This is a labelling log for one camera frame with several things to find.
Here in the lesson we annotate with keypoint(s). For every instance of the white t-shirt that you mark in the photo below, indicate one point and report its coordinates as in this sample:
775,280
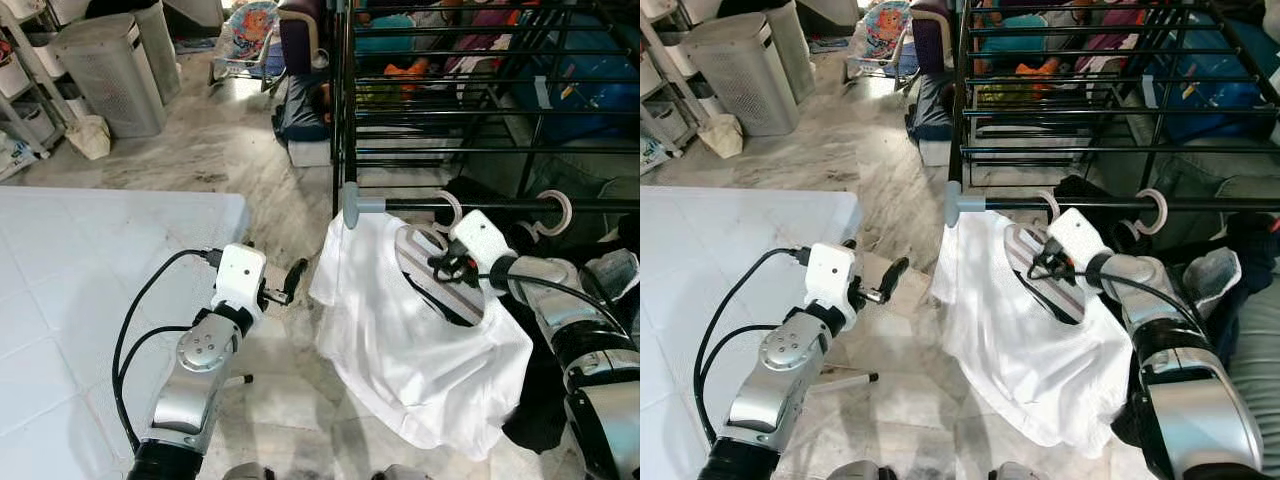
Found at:
400,370
1010,370

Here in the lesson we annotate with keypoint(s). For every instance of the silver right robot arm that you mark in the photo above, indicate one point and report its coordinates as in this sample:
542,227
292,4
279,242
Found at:
1150,290
560,300

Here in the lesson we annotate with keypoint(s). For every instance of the white storage box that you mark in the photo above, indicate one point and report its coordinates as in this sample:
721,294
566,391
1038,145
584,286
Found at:
935,153
310,153

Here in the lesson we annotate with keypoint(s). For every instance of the dark blue clothes pile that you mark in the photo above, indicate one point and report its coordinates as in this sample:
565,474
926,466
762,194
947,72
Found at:
300,110
930,110

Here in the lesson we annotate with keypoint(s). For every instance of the grey sofa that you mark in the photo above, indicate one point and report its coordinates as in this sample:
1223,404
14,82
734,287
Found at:
600,175
1230,165

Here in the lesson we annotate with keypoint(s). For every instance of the grey robot left foot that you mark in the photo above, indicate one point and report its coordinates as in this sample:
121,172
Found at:
250,472
860,472

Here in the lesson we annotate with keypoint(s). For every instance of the grey robot foot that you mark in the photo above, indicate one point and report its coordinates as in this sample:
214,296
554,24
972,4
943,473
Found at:
860,472
400,473
1015,472
250,472

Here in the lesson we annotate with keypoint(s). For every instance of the beige bag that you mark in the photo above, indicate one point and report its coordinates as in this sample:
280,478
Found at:
90,138
722,138

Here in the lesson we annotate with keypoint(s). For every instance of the black metal drying rack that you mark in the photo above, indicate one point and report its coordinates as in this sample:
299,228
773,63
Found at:
962,100
347,100

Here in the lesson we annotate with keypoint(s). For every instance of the grey robot right foot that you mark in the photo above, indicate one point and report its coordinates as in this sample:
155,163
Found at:
400,473
1015,472

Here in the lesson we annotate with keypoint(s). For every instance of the grey perforated laundry basket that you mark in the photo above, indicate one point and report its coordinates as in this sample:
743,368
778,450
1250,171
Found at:
740,80
110,80
160,50
795,50

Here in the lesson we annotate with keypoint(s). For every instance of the blue bag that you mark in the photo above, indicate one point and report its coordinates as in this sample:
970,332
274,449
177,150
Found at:
580,90
1210,90

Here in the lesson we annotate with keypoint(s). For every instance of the colourful clothes pile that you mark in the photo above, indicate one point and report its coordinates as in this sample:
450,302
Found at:
385,40
1010,40

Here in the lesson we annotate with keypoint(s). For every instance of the colourful baby bouncer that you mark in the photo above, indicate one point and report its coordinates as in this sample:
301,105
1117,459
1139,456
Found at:
880,30
245,30

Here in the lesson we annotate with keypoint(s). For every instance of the purple armchair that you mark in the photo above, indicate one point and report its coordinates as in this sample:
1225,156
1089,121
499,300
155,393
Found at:
298,40
930,40

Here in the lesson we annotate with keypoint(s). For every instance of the white shelf unit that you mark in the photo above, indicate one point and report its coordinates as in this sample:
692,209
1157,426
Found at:
660,100
30,60

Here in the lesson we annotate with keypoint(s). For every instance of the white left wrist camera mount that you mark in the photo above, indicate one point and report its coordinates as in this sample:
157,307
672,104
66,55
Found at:
240,275
832,280

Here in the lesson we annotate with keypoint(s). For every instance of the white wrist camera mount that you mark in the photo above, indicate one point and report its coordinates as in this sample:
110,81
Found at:
240,275
485,245
1080,240
832,280

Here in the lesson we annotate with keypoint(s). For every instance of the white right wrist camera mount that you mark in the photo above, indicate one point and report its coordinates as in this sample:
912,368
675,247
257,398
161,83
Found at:
1080,240
485,245

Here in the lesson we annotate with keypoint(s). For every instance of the grey rail end cap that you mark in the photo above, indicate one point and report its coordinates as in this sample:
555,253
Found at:
955,205
352,205

